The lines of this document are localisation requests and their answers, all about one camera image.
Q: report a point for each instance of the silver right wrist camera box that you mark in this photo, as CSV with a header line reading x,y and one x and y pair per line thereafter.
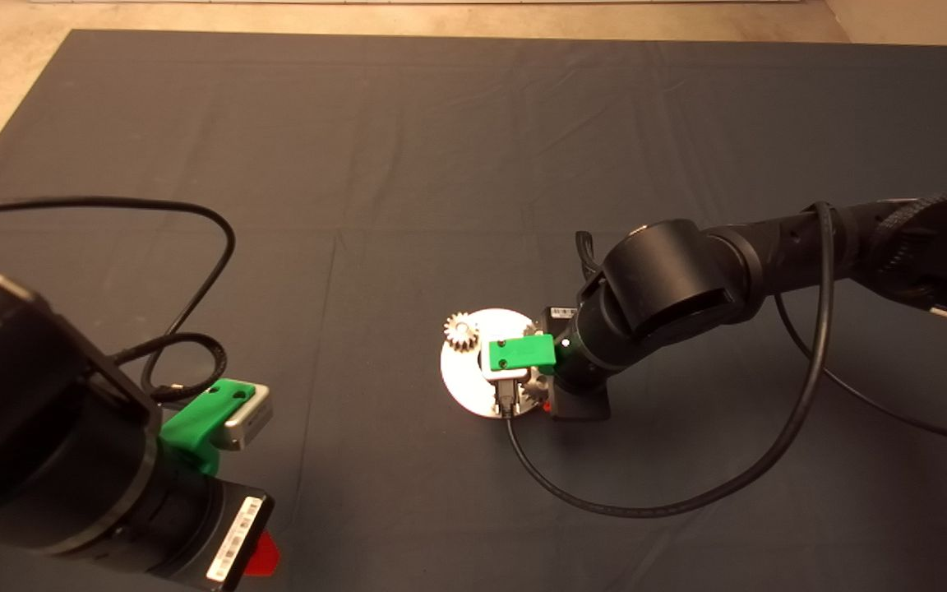
x,y
498,380

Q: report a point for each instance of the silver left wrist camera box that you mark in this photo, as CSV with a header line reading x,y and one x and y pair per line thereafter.
x,y
250,419

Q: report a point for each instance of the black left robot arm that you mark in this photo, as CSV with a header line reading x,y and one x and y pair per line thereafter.
x,y
30,444

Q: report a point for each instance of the green left camera mount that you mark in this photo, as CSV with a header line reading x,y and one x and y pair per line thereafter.
x,y
194,423

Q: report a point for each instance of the steel planetary gear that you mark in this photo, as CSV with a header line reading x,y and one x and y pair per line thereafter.
x,y
461,331
533,329
535,395

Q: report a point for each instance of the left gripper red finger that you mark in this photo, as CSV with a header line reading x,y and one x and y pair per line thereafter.
x,y
266,555

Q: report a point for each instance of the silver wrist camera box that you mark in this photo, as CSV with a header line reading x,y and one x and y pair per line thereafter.
x,y
498,380
250,419

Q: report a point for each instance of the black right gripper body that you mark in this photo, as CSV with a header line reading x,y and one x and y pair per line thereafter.
x,y
584,407

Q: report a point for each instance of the green right camera mount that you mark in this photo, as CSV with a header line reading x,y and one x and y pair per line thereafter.
x,y
523,352

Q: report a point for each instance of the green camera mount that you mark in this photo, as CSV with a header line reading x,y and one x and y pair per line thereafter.
x,y
523,352
194,423

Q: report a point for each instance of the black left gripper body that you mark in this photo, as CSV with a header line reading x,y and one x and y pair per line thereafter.
x,y
235,534

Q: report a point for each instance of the dark grey table cloth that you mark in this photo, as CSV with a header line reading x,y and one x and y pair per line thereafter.
x,y
358,164

